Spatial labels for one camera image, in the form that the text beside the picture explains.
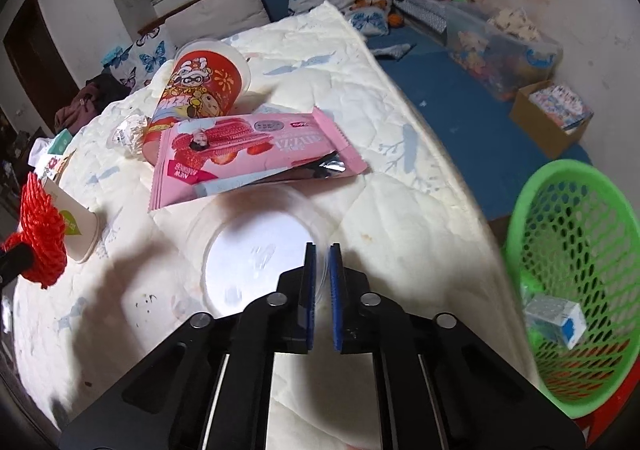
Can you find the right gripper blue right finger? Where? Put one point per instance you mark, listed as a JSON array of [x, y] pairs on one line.
[[347, 287]]

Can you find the white paper cup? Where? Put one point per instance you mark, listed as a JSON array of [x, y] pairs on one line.
[[81, 224]]

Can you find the red plastic stool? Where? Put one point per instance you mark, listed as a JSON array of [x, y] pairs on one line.
[[610, 421]]

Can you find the clear round plastic lid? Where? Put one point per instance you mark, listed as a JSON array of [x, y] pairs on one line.
[[243, 240]]

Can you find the cartoon printed paper bag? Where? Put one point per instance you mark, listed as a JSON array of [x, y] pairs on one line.
[[52, 166]]

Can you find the butterfly print pillow left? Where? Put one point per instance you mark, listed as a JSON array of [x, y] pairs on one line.
[[135, 65]]

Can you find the red mesh net bag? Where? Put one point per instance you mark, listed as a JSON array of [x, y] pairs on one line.
[[37, 251]]

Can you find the dark red clothing pile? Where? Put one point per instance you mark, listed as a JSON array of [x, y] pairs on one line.
[[89, 103]]

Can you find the red plastic cartoon cup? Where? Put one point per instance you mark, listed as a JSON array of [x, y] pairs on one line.
[[207, 78]]

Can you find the grey plain pillow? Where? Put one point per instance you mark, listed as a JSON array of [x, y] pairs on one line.
[[215, 19]]

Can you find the grey milk carton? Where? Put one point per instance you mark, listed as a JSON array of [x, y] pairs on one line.
[[556, 319]]

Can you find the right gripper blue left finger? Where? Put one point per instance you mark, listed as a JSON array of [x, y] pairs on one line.
[[295, 318]]

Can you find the green mesh trash basket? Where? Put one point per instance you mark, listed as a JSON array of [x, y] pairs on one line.
[[573, 235]]

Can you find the clear plastic storage bin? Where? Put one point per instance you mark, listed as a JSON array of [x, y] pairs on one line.
[[502, 62]]

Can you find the dark wooden door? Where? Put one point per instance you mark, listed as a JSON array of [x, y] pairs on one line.
[[37, 63]]

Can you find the pink wafer wrapper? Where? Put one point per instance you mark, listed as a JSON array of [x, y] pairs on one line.
[[210, 156]]

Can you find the cardboard box with printed top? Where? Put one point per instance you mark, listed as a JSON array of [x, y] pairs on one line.
[[552, 115]]

